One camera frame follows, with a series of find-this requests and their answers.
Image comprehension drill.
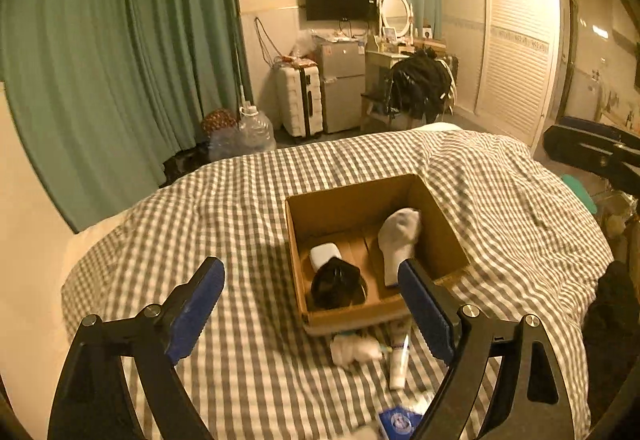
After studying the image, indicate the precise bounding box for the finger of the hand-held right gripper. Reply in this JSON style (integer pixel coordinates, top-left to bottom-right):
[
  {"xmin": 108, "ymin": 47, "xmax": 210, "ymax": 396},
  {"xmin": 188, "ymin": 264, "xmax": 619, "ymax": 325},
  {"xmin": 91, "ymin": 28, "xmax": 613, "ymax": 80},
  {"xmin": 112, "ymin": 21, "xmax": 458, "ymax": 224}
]
[{"xmin": 543, "ymin": 117, "xmax": 640, "ymax": 197}]

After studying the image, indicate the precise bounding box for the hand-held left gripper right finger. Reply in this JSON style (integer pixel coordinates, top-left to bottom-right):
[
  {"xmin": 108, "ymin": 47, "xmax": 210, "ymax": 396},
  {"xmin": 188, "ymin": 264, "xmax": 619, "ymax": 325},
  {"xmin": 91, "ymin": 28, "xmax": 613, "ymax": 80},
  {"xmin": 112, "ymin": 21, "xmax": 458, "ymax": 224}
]
[{"xmin": 397, "ymin": 258, "xmax": 576, "ymax": 440}]

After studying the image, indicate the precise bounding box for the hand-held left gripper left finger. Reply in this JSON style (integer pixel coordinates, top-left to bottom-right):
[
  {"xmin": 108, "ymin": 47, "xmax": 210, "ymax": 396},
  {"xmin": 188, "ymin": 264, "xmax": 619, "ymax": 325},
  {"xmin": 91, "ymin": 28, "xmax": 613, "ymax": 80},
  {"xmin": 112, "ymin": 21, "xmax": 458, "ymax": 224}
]
[{"xmin": 47, "ymin": 257, "xmax": 226, "ymax": 440}]

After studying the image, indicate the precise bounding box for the cardboard box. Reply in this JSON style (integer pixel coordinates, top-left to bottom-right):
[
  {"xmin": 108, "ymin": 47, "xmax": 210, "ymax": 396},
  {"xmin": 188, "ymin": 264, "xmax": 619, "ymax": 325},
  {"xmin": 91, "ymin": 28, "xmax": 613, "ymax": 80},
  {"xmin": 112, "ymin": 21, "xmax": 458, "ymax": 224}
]
[{"xmin": 284, "ymin": 173, "xmax": 471, "ymax": 337}]

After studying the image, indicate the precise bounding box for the green cloth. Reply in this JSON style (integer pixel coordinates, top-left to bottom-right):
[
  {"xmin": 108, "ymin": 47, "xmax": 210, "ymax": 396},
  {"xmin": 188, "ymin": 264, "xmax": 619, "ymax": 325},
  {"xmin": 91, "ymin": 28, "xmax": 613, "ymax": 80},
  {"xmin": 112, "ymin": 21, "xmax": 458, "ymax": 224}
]
[{"xmin": 560, "ymin": 173, "xmax": 597, "ymax": 215}]

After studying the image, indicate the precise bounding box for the white tube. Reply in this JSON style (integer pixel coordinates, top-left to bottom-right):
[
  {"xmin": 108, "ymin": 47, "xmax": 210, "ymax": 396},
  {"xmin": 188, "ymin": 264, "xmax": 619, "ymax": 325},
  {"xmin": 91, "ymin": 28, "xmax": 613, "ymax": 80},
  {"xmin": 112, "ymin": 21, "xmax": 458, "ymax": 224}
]
[{"xmin": 388, "ymin": 334, "xmax": 412, "ymax": 391}]

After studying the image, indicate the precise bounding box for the blue packet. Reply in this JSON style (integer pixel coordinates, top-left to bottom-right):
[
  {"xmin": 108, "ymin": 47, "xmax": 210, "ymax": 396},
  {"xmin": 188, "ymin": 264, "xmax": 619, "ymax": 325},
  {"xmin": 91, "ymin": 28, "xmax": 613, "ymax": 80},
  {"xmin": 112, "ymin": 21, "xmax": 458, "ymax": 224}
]
[{"xmin": 377, "ymin": 401, "xmax": 437, "ymax": 440}]

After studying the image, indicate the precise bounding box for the white plastic case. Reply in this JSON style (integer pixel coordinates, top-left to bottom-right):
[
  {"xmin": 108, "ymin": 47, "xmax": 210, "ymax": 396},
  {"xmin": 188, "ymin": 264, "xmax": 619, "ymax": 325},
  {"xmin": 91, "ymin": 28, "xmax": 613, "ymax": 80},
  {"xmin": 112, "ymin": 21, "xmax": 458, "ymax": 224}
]
[{"xmin": 308, "ymin": 243, "xmax": 344, "ymax": 274}]

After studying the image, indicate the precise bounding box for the grey checked blanket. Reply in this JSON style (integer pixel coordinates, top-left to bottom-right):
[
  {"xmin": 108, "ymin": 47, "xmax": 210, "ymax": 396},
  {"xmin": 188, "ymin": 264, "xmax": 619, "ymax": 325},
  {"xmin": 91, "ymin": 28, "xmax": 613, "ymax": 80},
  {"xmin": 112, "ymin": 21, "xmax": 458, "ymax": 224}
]
[{"xmin": 61, "ymin": 127, "xmax": 615, "ymax": 440}]

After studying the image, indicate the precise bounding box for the white louvred wardrobe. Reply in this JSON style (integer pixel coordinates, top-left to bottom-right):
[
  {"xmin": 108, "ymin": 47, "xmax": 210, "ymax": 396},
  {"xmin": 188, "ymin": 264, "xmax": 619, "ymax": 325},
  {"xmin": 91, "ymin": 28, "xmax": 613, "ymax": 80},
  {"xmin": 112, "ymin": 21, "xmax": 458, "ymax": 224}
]
[{"xmin": 438, "ymin": 0, "xmax": 562, "ymax": 146}]

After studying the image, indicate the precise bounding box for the pile of black clothes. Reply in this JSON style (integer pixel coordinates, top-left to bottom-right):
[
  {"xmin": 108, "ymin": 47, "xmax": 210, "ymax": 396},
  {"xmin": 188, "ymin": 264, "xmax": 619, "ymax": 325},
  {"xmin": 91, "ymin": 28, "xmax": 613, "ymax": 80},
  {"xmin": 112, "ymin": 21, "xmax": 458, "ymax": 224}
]
[{"xmin": 384, "ymin": 48, "xmax": 458, "ymax": 120}]

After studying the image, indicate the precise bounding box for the clear water jug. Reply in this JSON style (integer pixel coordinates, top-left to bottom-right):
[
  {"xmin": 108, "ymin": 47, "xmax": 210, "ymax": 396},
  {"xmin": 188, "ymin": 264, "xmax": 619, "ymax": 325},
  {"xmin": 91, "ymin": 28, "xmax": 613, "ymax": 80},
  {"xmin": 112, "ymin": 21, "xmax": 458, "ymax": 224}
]
[{"xmin": 237, "ymin": 103, "xmax": 277, "ymax": 154}]

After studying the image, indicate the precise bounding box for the dark cloth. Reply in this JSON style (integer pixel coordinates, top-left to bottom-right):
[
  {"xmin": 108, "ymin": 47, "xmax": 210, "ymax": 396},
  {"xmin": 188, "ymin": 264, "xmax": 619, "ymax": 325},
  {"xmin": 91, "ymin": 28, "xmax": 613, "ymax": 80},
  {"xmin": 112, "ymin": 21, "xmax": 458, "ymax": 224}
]
[{"xmin": 581, "ymin": 260, "xmax": 640, "ymax": 426}]

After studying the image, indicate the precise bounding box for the brown patterned bag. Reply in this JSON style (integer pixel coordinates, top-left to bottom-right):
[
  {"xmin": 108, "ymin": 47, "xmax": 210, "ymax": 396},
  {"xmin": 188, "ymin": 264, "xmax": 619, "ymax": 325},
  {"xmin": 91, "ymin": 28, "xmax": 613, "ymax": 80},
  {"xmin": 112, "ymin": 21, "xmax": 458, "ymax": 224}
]
[{"xmin": 201, "ymin": 108, "xmax": 239, "ymax": 135}]

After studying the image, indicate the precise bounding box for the wooden chair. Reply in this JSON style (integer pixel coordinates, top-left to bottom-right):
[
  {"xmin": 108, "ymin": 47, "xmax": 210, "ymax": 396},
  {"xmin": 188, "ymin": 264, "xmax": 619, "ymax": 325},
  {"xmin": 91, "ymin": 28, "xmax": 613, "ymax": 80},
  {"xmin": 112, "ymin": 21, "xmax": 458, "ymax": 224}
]
[{"xmin": 360, "ymin": 90, "xmax": 401, "ymax": 133}]

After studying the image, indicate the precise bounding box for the dressing table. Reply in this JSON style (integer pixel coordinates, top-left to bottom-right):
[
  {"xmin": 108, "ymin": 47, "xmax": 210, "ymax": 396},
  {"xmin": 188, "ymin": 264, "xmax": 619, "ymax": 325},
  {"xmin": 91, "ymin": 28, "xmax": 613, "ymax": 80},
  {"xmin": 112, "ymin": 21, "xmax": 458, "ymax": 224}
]
[{"xmin": 364, "ymin": 38, "xmax": 448, "ymax": 94}]

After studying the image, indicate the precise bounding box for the white suitcase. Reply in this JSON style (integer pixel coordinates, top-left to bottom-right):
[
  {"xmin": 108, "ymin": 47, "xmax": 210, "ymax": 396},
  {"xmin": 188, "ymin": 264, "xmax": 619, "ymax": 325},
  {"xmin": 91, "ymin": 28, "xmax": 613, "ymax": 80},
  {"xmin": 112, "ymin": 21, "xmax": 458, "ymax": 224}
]
[{"xmin": 275, "ymin": 62, "xmax": 323, "ymax": 140}]

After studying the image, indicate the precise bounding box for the oval white vanity mirror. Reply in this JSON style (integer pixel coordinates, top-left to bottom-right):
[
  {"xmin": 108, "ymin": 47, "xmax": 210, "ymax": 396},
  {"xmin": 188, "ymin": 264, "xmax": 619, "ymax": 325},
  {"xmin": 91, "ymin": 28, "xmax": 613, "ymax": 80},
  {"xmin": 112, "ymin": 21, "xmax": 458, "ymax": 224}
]
[{"xmin": 380, "ymin": 0, "xmax": 415, "ymax": 40}]

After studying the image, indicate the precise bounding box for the silver mini fridge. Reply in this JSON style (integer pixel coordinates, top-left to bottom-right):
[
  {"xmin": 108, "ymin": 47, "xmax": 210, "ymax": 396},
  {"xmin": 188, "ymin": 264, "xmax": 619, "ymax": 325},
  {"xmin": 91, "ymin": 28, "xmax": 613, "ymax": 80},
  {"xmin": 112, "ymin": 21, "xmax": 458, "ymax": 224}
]
[{"xmin": 313, "ymin": 34, "xmax": 367, "ymax": 134}]

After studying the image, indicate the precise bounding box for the wide green curtain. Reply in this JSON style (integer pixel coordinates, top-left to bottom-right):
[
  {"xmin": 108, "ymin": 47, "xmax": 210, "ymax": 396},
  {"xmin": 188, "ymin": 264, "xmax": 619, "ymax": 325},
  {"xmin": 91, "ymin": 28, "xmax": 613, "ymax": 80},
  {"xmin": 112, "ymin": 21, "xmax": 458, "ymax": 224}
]
[{"xmin": 0, "ymin": 0, "xmax": 255, "ymax": 234}]

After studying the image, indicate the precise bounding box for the clear plastic bag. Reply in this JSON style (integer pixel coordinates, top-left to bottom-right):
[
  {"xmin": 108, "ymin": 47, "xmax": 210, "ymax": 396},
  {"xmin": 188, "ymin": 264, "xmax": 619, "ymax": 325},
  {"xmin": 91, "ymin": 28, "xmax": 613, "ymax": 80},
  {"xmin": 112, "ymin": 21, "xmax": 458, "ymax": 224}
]
[{"xmin": 290, "ymin": 29, "xmax": 321, "ymax": 64}]

